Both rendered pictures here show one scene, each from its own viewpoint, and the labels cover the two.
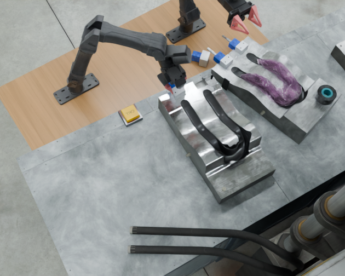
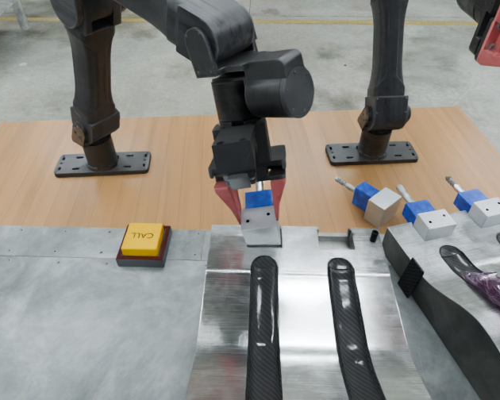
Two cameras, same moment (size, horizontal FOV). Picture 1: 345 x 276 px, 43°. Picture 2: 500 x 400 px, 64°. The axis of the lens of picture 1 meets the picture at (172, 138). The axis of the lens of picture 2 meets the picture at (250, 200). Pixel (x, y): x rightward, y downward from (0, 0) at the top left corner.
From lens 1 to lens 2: 132 cm
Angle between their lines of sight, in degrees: 29
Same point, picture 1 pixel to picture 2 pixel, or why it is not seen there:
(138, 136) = (121, 298)
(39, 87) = (55, 142)
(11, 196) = not seen: hidden behind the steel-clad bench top
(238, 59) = (471, 235)
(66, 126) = (23, 212)
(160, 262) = not seen: outside the picture
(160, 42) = (219, 13)
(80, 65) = (80, 84)
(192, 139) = (210, 375)
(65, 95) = (75, 165)
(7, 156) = not seen: hidden behind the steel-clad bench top
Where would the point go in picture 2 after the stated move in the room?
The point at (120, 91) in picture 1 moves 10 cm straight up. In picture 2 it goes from (171, 198) to (163, 159)
